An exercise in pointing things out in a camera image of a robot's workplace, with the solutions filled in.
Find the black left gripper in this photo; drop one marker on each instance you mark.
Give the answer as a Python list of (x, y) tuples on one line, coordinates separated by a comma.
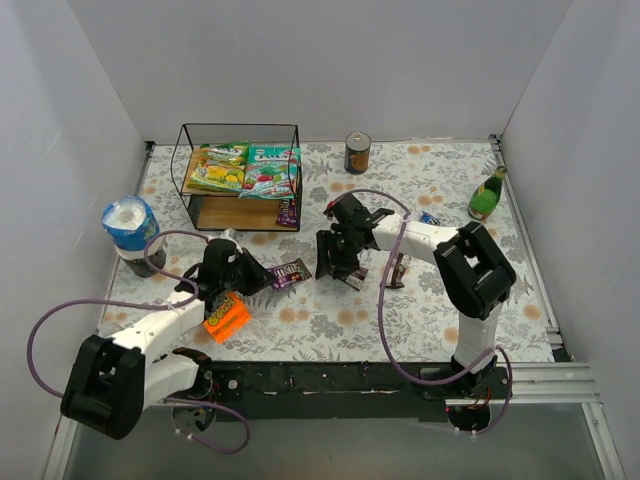
[(245, 273)]

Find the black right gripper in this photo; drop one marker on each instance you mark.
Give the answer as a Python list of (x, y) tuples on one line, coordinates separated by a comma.
[(334, 251)]

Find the purple M&M candy bag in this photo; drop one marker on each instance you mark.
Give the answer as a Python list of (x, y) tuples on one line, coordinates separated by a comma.
[(288, 214)]

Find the brown M&M candy bag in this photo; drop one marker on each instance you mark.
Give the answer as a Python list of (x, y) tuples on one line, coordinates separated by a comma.
[(289, 273)]

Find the brown candy bag barcode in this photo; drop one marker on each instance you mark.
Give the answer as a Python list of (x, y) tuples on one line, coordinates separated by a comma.
[(397, 271)]

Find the teal red candy bag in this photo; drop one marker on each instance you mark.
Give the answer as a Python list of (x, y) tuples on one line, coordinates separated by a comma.
[(271, 173)]

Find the green yellow candy bag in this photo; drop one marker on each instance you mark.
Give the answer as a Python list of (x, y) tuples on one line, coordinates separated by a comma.
[(219, 167)]

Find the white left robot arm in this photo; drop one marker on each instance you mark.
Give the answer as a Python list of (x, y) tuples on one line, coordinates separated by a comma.
[(114, 379)]

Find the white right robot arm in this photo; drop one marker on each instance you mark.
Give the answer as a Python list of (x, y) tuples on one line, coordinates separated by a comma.
[(476, 275)]

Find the blue M&M candy bag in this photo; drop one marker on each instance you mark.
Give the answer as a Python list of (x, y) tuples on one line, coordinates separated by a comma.
[(430, 219)]

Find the orange Scrub Daddy box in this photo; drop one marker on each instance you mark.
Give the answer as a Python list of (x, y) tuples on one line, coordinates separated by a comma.
[(229, 318)]

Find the brown tin can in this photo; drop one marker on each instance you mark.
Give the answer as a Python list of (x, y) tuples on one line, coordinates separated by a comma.
[(357, 152)]

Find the green glass bottle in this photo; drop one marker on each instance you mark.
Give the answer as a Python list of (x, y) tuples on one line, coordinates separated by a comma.
[(487, 195)]

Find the black wire wooden shelf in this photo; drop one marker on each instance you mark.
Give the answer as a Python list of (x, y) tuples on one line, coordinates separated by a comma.
[(210, 210)]

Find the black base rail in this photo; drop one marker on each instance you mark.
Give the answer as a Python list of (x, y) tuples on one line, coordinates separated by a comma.
[(336, 390)]

